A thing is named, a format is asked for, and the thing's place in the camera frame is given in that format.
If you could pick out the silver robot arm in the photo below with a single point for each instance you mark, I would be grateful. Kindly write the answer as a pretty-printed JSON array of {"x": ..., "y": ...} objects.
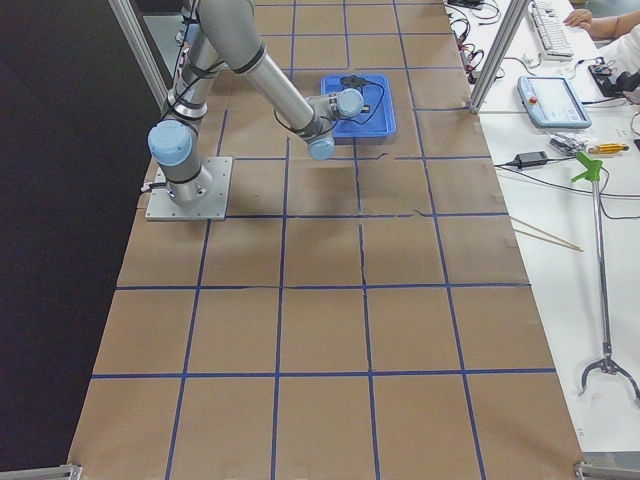
[{"x": 224, "y": 43}]

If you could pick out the teach pendant tablet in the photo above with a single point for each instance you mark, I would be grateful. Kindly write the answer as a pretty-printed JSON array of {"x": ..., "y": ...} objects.
[{"x": 551, "y": 102}]

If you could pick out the white keyboard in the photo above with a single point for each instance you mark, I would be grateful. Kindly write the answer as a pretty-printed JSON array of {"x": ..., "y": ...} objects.
[{"x": 549, "y": 31}]

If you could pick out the black power brick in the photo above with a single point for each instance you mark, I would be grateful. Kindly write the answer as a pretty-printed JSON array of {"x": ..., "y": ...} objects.
[{"x": 530, "y": 159}]

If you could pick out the wooden chopsticks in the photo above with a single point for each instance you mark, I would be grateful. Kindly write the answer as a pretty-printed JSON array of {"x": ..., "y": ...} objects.
[{"x": 527, "y": 229}]

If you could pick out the green handled reacher grabber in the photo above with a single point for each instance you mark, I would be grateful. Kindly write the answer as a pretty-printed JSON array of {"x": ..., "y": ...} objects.
[{"x": 606, "y": 365}]

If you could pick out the yellow utility knife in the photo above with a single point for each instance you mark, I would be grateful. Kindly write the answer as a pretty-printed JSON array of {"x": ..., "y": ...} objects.
[{"x": 607, "y": 148}]

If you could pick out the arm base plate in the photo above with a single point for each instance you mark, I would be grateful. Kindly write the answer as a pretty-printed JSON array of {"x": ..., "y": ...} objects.
[{"x": 204, "y": 197}]

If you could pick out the aluminium frame post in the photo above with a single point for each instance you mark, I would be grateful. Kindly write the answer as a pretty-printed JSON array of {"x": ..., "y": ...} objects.
[{"x": 510, "y": 23}]

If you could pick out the person's hand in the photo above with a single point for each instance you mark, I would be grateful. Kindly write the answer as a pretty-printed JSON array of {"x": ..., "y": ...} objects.
[{"x": 579, "y": 18}]

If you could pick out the blue plastic tray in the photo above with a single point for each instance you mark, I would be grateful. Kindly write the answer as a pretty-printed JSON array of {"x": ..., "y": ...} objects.
[{"x": 376, "y": 123}]

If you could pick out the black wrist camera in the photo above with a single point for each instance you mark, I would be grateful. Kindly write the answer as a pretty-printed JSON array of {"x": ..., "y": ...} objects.
[{"x": 352, "y": 81}]

